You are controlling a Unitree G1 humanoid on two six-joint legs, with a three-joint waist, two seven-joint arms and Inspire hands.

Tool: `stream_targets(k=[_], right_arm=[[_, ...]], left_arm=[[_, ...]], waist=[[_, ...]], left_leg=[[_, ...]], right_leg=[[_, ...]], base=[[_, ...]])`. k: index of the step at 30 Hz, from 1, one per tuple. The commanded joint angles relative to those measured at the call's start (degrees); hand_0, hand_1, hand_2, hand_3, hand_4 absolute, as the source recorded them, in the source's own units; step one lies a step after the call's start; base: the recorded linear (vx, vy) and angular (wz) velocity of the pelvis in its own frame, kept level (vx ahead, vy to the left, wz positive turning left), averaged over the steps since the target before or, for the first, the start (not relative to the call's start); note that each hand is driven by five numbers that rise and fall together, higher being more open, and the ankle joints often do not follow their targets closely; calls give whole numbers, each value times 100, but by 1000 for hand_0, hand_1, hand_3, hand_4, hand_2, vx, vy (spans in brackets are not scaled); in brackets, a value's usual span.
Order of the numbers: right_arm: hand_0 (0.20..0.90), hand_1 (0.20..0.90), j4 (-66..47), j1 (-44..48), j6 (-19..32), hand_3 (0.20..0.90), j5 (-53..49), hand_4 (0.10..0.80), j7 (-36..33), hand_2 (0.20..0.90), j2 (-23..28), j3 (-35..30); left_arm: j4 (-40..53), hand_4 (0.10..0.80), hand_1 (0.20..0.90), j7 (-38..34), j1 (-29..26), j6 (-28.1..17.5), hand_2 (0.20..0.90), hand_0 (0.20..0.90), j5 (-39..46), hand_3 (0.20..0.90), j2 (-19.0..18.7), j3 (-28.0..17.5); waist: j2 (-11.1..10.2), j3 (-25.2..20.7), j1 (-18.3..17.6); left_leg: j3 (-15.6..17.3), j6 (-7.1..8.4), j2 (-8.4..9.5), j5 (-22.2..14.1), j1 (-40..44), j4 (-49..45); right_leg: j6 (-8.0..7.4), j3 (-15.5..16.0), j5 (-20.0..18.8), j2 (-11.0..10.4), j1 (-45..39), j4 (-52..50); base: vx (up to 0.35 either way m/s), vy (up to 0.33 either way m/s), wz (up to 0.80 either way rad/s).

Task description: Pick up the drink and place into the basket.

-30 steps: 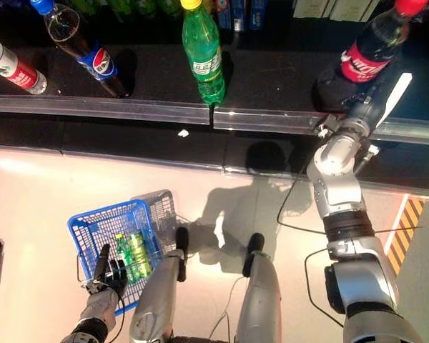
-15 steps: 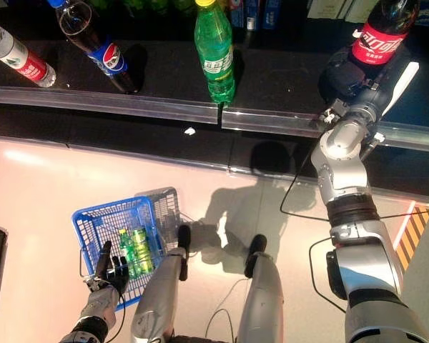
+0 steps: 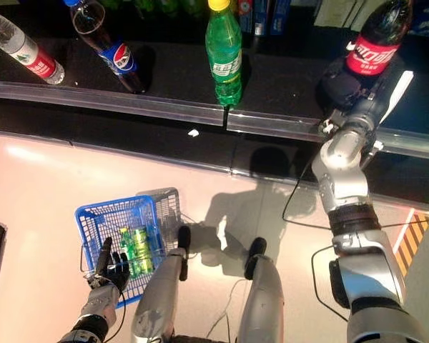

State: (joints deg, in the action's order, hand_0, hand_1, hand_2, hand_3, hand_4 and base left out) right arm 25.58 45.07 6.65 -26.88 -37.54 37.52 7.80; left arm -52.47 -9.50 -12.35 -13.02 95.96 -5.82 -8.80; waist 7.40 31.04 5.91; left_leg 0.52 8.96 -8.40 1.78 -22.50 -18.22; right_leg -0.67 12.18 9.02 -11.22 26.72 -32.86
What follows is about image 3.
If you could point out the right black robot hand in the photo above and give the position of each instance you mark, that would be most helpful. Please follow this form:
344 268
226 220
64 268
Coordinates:
364 100

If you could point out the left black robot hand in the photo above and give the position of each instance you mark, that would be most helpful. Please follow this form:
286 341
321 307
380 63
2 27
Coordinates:
112 271

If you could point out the cola bottle red label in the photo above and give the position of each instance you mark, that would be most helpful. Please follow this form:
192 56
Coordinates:
373 46

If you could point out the blue plastic shopping basket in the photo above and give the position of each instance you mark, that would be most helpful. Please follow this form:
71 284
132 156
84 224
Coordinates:
114 203

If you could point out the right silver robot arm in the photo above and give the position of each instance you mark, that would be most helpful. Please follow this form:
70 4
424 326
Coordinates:
364 257

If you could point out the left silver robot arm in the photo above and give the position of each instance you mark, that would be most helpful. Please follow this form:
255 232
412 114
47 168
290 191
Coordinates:
96 311

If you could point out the left silver robot leg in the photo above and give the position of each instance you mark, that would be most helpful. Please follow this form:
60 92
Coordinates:
157 293

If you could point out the silver robot leg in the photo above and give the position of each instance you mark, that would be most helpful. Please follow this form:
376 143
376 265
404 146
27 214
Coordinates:
157 293
264 296

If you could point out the long blue cookie box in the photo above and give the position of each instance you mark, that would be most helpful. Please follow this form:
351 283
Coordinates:
427 18

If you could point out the right silver robot leg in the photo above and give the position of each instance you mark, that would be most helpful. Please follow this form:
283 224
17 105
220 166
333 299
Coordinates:
264 296

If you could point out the white paper scrap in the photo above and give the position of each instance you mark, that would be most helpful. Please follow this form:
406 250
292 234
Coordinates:
193 133

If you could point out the cola bottle blue label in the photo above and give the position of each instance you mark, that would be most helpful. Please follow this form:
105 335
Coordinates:
118 60

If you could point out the water bottle red label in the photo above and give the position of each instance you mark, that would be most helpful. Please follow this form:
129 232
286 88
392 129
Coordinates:
21 46

